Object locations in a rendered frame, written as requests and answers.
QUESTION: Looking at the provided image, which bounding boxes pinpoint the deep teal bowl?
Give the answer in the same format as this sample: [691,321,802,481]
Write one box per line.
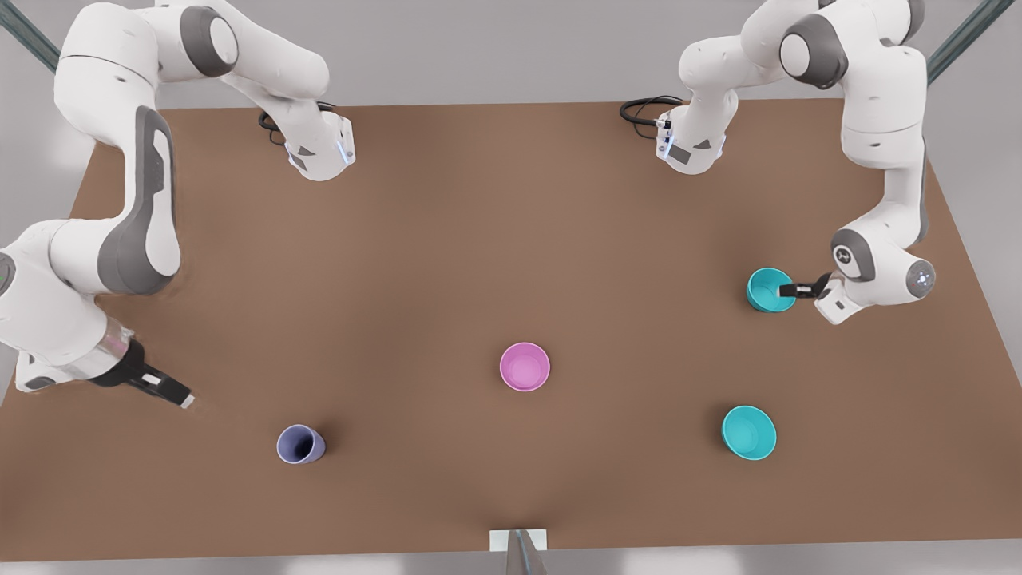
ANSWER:
[747,268,798,314]

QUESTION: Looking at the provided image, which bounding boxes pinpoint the wide teal bowl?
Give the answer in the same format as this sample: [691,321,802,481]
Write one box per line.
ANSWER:
[722,405,778,462]

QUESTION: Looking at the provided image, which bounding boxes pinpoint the pink bowl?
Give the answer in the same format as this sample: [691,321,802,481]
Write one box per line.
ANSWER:
[500,343,551,392]

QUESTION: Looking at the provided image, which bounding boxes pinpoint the purple cup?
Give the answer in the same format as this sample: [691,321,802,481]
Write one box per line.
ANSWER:
[276,424,327,466]

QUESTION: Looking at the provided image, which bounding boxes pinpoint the black cable loop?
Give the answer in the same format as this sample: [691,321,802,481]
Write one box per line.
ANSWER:
[258,101,337,147]
[620,96,687,141]

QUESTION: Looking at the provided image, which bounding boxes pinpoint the silver frame post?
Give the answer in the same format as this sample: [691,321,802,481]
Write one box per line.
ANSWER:
[0,0,61,74]
[926,0,1016,85]
[506,529,553,575]

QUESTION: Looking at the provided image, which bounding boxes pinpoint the silver post foot plate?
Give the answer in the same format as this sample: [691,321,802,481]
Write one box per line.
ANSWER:
[489,529,549,553]

